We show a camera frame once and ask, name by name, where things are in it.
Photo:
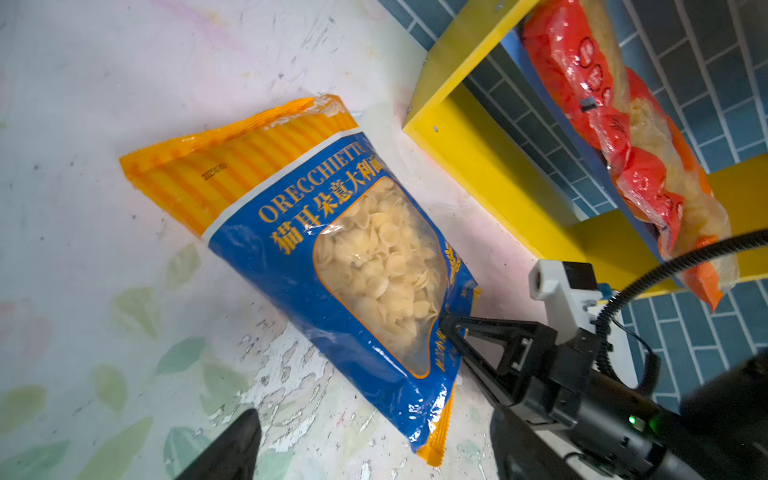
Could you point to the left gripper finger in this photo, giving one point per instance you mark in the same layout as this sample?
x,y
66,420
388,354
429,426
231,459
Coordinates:
x,y
233,455

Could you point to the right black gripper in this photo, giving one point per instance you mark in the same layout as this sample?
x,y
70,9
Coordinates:
x,y
517,364

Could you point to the blue orecchiette pasta bag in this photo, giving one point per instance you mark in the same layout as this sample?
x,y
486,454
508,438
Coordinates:
x,y
297,200

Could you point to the red macaroni bag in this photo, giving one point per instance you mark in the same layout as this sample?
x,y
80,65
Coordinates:
x,y
575,52

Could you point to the orange Pastatime macaroni bag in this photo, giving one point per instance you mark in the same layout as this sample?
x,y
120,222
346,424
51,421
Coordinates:
x,y
669,181

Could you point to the yellow shelf with coloured boards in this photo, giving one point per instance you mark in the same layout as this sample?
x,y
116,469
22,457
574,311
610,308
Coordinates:
x,y
446,119

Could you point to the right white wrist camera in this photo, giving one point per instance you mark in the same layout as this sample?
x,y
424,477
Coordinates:
x,y
569,292

